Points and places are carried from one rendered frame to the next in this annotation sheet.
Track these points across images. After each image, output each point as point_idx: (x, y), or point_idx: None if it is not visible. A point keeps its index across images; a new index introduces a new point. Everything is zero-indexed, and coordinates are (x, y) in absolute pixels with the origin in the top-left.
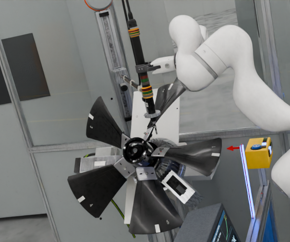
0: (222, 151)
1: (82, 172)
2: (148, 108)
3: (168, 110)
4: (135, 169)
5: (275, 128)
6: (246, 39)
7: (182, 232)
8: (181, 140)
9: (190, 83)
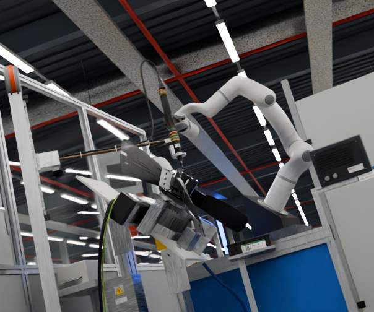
0: None
1: (139, 203)
2: (179, 148)
3: (116, 194)
4: (195, 189)
5: (293, 130)
6: None
7: (332, 143)
8: None
9: (275, 97)
